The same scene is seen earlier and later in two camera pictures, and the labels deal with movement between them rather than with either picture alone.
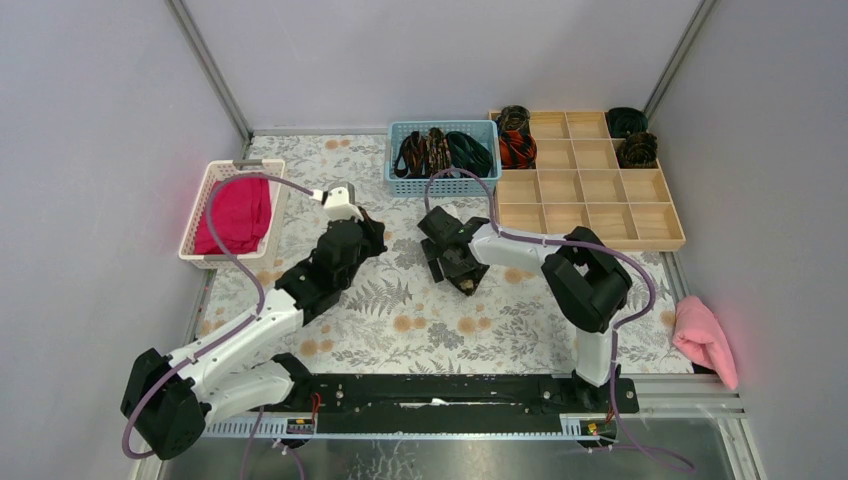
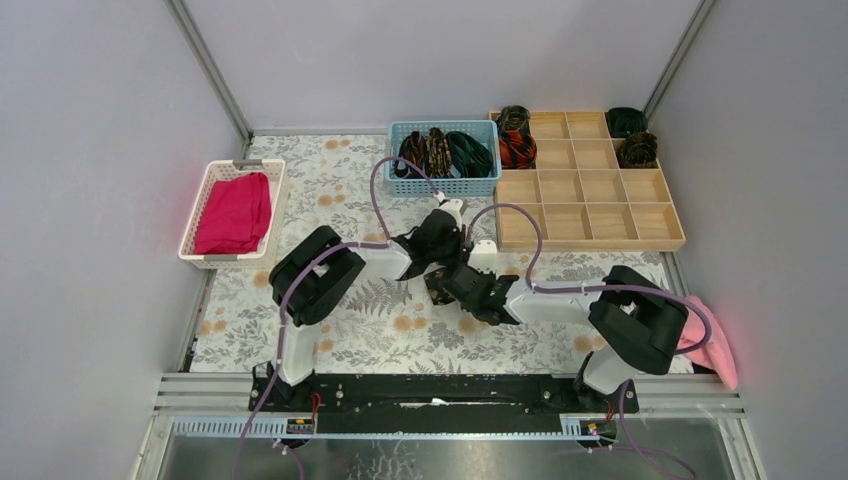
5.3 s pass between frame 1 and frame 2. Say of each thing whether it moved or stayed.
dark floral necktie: moved
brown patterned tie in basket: stayed
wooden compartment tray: stayed
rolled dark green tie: stayed
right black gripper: moved
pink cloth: stayed
